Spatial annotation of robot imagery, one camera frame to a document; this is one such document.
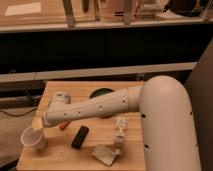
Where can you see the black rectangular block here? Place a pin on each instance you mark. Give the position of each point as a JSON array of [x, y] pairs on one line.
[[80, 137]]

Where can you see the white folded cloth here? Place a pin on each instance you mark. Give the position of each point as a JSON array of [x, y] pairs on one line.
[[104, 154]]

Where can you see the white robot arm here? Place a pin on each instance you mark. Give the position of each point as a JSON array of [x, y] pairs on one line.
[[169, 134]]

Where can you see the white plastic bottle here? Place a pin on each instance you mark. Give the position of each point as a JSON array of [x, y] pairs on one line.
[[120, 135]]

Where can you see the green bowl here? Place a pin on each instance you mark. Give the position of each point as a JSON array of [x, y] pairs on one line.
[[100, 92]]

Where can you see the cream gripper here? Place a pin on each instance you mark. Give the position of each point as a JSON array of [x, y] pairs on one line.
[[37, 125]]

